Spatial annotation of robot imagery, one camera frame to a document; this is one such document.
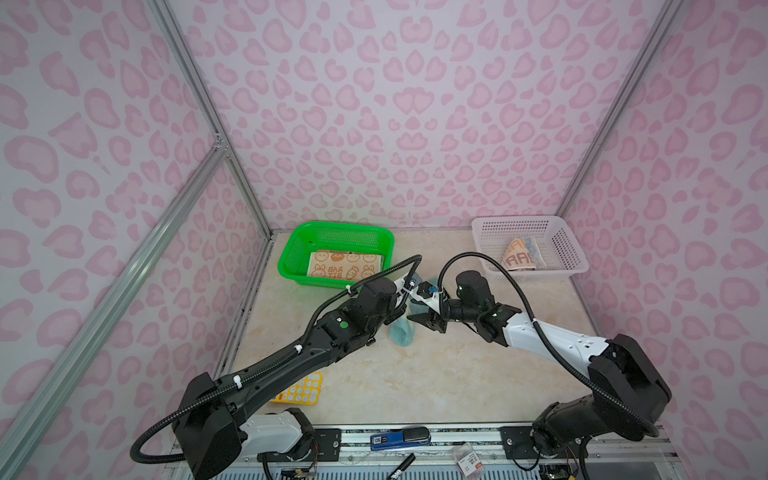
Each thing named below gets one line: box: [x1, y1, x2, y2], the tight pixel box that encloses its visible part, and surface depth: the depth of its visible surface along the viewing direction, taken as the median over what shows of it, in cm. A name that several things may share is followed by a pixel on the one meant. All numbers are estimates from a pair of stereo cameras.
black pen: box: [386, 453, 416, 480], surface depth 71 cm
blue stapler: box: [370, 426, 431, 451], surface depth 73 cm
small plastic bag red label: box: [453, 442, 485, 480], surface depth 70 cm
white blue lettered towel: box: [503, 236, 547, 271], surface depth 106 cm
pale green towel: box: [390, 316, 416, 347], surface depth 82 cm
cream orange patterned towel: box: [307, 250, 385, 281], surface depth 108 cm
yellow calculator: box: [270, 372, 322, 406], surface depth 82 cm
